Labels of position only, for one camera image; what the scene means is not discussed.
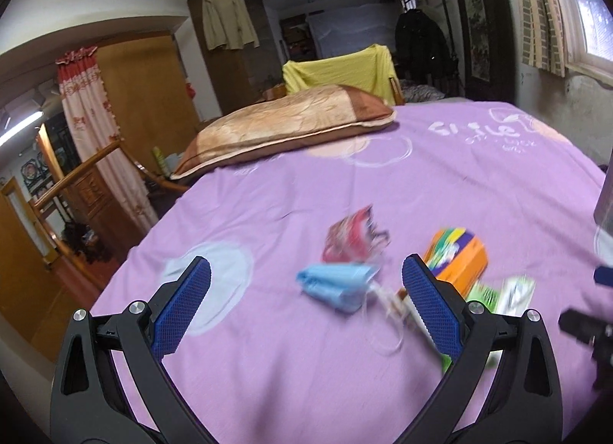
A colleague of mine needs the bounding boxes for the orange cardboard box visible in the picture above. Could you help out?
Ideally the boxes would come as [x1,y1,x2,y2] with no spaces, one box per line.
[424,228,489,298]

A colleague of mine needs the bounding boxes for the checked window curtain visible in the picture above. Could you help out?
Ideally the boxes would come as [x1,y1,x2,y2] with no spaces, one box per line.
[508,0,585,78]

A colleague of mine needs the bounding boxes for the blue face mask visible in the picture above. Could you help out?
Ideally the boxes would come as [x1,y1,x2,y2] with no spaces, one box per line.
[296,262,417,356]

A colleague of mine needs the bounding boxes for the beige jacket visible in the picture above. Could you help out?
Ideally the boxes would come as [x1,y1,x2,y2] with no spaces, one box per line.
[200,0,260,51]

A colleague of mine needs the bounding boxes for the black coat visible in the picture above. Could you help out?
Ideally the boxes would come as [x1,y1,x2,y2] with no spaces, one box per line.
[395,7,456,85]

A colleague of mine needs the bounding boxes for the pink floral curtain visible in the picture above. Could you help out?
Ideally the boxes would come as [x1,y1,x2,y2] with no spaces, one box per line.
[56,46,159,234]

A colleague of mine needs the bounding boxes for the wooden door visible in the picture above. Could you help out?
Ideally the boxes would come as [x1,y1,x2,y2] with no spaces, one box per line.
[0,178,53,363]

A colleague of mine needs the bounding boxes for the grey plastic cover sheet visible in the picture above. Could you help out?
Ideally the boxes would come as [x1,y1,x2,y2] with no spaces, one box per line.
[306,3,400,59]

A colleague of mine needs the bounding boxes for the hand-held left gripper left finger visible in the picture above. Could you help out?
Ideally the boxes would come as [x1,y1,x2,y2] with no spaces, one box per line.
[50,256,216,444]

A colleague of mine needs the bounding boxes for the brown gold pillow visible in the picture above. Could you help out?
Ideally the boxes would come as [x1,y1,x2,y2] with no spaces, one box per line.
[170,85,398,181]

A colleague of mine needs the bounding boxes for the wooden armchair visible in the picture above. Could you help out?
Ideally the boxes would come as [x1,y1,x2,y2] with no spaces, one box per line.
[29,140,192,272]

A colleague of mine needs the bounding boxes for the purple printed blanket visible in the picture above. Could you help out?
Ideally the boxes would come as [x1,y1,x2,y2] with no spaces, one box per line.
[91,98,613,444]

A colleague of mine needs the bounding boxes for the yellow cloth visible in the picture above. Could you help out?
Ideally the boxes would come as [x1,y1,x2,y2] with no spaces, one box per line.
[282,44,398,105]

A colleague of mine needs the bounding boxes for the fluorescent tube lamp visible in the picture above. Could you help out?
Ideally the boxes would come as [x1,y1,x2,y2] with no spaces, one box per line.
[0,109,44,145]

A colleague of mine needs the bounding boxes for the green white packet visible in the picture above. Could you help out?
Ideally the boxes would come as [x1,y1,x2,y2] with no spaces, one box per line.
[406,275,536,374]

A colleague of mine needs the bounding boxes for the window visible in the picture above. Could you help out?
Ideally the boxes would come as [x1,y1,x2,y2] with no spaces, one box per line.
[551,0,613,76]

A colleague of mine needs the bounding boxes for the dark framed painting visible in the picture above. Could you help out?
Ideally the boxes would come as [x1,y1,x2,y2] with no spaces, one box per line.
[452,0,515,100]

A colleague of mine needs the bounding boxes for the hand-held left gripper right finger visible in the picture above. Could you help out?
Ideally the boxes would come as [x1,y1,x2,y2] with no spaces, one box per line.
[397,254,563,444]

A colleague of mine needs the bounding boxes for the brown wooden wardrobe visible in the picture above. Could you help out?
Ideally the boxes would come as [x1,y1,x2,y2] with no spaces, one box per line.
[188,0,283,119]

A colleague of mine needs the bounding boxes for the red snack wrapper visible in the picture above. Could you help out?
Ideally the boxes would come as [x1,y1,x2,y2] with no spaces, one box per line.
[322,205,391,264]

